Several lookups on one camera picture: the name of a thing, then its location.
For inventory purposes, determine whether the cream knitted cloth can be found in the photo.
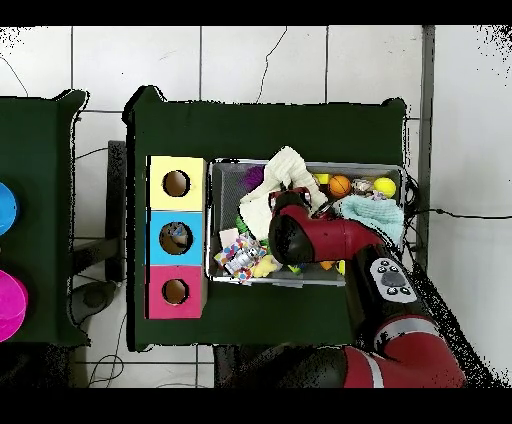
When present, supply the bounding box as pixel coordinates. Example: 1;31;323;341
238;145;330;242

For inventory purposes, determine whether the crushed clear plastic cup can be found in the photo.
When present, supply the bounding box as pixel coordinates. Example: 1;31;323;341
166;222;189;241

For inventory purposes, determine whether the wooden box with three holes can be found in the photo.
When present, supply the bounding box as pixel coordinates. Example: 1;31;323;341
144;154;209;321

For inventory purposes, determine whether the purple spiky toy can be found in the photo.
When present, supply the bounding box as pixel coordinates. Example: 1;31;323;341
238;165;266;193

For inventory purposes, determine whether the orange toy basketball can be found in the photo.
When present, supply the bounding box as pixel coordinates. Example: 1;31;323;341
328;174;353;199

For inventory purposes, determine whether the dark green table cloth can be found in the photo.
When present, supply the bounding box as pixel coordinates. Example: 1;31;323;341
0;88;91;347
121;84;409;353

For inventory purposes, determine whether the yellow plush toy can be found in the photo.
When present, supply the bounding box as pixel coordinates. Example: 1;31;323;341
250;254;284;279

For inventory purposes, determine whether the colourful dotted cloth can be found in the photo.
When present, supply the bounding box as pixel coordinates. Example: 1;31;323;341
213;235;268;285

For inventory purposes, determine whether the light blue knitted cloth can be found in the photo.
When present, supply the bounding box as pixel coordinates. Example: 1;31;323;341
339;195;406;246

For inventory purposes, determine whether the blue round container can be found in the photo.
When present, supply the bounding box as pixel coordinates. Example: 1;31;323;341
0;181;20;237

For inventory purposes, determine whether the magenta round container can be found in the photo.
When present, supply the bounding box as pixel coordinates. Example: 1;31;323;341
0;269;29;344

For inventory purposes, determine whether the silver wire mesh bin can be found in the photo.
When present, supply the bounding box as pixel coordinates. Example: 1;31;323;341
205;157;407;288

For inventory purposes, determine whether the black cable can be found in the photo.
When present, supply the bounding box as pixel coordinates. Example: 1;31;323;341
405;207;512;220

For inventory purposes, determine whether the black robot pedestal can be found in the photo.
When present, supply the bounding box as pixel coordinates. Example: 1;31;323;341
213;344;257;388

